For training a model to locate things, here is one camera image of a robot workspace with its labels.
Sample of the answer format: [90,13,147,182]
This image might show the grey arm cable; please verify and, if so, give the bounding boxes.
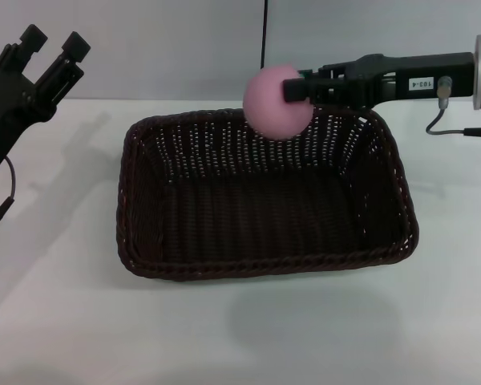
[0,156,19,244]
[425,75,481,140]

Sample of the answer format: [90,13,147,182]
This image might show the black woven wicker basket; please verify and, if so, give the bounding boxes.
[115,107,420,283]

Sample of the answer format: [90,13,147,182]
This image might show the grey left arm cable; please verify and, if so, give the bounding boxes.
[0,156,19,244]

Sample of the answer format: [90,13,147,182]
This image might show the grey right arm cable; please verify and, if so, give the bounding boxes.
[425,75,481,140]

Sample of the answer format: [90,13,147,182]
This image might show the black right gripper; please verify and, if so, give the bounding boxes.
[282,51,477,111]

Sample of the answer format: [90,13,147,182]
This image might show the pink toy peach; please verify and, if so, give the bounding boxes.
[242,62,315,142]

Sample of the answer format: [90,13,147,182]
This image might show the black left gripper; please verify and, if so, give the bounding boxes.
[0,23,93,187]

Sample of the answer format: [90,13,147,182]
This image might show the dark vertical wall strip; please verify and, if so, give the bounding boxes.
[260,0,270,70]

